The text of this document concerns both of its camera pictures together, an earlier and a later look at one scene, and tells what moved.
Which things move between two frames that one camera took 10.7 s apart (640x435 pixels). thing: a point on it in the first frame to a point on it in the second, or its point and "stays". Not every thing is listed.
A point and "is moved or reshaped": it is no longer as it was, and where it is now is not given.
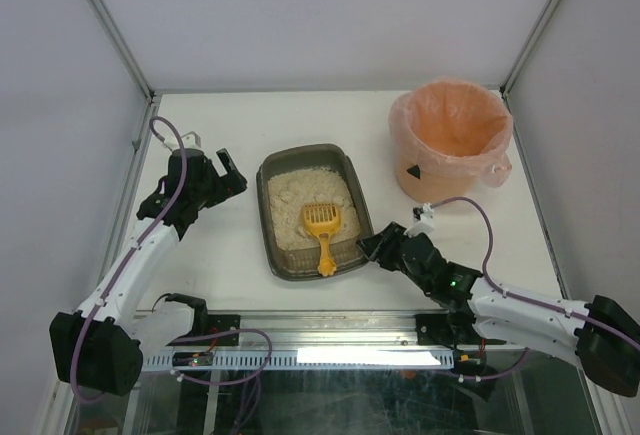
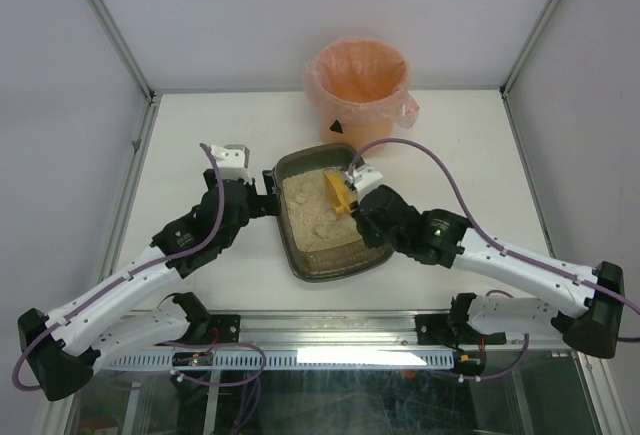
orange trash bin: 423,186 to 355,114
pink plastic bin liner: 456,127 to 360,77
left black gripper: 220,184 to 254,199
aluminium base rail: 331,329 stays
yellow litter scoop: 323,219 to 338,191
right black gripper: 391,247 to 360,210
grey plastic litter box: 313,212 is moved or reshaped
